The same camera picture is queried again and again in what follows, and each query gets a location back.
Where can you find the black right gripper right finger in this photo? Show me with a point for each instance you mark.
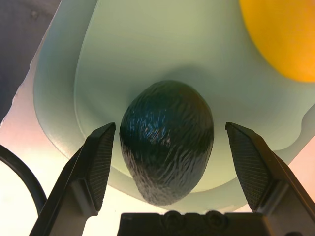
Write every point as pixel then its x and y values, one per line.
pixel 265 177

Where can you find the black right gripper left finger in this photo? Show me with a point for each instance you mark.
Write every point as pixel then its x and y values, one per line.
pixel 81 177

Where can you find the dark green avocado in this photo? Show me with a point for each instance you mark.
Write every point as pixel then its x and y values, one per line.
pixel 167 142

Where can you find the yellow banana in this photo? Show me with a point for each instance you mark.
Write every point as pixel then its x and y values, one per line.
pixel 285 37

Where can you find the green cutting board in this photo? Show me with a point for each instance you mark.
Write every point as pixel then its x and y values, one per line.
pixel 160 44

